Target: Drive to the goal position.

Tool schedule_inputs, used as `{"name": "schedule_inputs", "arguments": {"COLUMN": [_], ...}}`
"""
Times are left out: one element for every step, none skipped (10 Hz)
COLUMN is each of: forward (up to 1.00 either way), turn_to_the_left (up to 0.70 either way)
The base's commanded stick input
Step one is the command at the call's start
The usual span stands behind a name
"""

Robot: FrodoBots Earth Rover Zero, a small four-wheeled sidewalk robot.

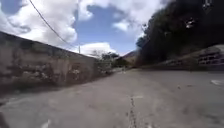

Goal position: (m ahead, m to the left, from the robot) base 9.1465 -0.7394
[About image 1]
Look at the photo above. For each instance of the dark block retaining wall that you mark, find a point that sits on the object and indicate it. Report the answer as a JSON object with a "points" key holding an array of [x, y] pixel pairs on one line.
{"points": [[200, 60]]}

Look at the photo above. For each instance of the thin distant pole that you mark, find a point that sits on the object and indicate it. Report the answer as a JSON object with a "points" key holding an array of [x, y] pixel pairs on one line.
{"points": [[79, 49]]}

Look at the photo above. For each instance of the dark leafy tree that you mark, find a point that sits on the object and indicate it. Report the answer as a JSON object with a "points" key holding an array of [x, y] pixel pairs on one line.
{"points": [[180, 30]]}

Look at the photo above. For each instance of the distant trees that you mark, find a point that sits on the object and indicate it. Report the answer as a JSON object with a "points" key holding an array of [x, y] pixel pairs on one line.
{"points": [[110, 58]]}

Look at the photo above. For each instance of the grey concrete road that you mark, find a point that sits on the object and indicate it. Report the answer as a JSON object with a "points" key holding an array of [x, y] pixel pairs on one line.
{"points": [[110, 100]]}

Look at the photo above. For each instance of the grey concrete wall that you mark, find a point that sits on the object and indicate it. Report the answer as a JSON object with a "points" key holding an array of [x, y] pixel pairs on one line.
{"points": [[43, 65]]}

